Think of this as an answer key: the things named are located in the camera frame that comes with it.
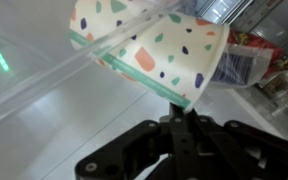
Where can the speckled paper cup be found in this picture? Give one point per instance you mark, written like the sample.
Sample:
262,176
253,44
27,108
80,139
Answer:
170,50

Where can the shallow clear door bin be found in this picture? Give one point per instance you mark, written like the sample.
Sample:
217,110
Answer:
34,83

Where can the glass jar with red lid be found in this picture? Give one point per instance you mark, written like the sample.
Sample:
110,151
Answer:
237,66

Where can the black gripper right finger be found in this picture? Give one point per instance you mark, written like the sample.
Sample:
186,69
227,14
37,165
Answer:
237,150

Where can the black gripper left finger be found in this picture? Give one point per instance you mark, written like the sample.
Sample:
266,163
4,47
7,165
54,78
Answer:
134,150

